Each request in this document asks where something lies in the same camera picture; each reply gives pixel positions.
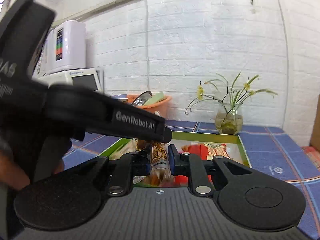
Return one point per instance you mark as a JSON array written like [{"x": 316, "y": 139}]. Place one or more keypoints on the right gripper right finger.
[{"x": 191, "y": 166}]

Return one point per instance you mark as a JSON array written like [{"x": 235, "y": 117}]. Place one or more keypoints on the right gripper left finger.
[{"x": 123, "y": 170}]

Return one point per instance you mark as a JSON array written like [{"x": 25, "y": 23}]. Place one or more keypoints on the brown striped snack packet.
[{"x": 160, "y": 175}]

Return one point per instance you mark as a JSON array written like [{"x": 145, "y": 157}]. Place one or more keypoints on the person's left hand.
[{"x": 11, "y": 174}]

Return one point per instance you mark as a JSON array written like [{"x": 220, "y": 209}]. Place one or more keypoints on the green cardboard box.
[{"x": 237, "y": 149}]

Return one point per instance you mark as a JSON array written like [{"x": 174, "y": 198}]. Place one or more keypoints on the red snack packet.
[{"x": 205, "y": 150}]

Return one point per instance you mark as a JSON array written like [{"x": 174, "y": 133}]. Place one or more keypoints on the orange plastic basin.
[{"x": 160, "y": 107}]

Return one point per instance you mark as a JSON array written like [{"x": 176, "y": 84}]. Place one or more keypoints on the glass vase with flowers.
[{"x": 230, "y": 97}]

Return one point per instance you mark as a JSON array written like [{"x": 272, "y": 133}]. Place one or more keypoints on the steel bowl in basin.
[{"x": 142, "y": 98}]

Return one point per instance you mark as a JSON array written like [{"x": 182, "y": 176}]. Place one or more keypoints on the white machine with screen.
[{"x": 87, "y": 77}]

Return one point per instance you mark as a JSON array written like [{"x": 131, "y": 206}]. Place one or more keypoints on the white water purifier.
[{"x": 64, "y": 49}]

